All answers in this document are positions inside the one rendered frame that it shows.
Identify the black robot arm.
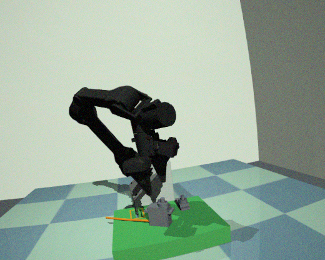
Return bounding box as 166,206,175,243
69,86,179,177

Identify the green flat plate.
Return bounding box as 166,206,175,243
112,195,231,260

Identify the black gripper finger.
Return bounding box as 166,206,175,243
127,167,153,195
151,156,170,183

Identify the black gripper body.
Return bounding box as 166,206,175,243
122,129,166,174

